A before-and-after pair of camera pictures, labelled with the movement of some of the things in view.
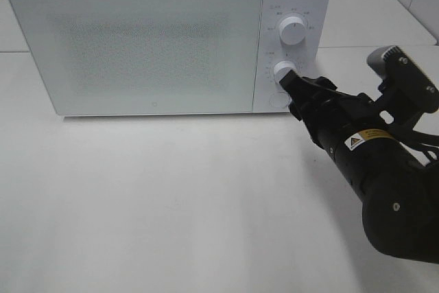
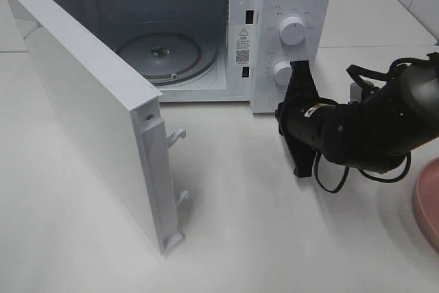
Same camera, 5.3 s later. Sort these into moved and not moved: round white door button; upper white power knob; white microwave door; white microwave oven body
Moved: white microwave door
Not moved: white microwave oven body; upper white power knob; round white door button
